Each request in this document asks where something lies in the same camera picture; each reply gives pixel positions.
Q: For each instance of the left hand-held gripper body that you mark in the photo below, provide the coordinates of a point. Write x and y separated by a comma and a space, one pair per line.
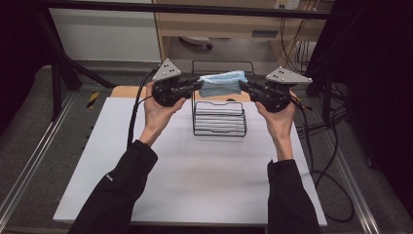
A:
166, 89

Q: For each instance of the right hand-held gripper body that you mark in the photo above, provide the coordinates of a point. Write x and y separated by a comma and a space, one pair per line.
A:
277, 92

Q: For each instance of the blue striped cloth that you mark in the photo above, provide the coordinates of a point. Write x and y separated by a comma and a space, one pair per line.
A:
222, 84

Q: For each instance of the person's left hand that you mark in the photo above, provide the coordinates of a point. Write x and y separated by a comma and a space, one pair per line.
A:
159, 117

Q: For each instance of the person's right hand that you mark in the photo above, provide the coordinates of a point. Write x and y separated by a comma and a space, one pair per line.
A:
279, 125

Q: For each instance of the chair base with caster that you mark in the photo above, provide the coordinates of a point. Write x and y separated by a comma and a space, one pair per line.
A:
198, 40

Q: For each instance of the light wooden desk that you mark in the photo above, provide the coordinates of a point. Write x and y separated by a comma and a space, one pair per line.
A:
220, 27

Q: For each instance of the white cabinet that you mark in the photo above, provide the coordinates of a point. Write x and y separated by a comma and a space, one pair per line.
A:
104, 35

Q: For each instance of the white power outlet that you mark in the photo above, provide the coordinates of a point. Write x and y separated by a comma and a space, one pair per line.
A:
287, 4

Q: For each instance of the white table cover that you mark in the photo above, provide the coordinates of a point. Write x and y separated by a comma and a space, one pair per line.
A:
207, 182

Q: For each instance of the black curtain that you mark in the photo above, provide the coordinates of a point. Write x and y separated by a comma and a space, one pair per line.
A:
380, 81
18, 48

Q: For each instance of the black metal frame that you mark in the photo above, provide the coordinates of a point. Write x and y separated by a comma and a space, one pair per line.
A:
195, 9

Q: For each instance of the aluminium floor rail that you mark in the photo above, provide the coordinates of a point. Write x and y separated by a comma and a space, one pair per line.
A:
354, 188
35, 152

